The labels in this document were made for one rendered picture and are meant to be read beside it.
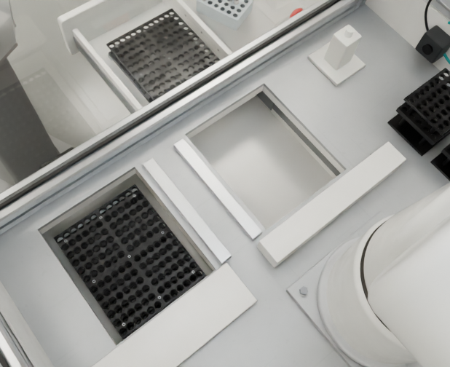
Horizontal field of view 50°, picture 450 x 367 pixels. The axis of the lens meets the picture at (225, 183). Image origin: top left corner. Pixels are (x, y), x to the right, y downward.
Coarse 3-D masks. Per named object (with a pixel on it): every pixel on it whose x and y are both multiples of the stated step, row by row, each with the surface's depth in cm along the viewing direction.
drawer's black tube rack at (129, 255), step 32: (96, 224) 89; (128, 224) 89; (160, 224) 93; (96, 256) 86; (128, 256) 87; (160, 256) 87; (96, 288) 87; (128, 288) 87; (160, 288) 88; (128, 320) 82
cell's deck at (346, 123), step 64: (384, 64) 102; (192, 128) 93; (320, 128) 95; (384, 128) 96; (192, 192) 88; (320, 192) 89; (384, 192) 90; (0, 256) 81; (256, 256) 84; (320, 256) 84; (64, 320) 77; (256, 320) 79
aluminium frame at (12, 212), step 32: (352, 0) 103; (448, 0) 92; (288, 32) 98; (256, 64) 96; (192, 96) 91; (128, 128) 86; (160, 128) 90; (96, 160) 84; (32, 192) 81; (64, 192) 85; (0, 224) 79; (0, 320) 65; (0, 352) 61
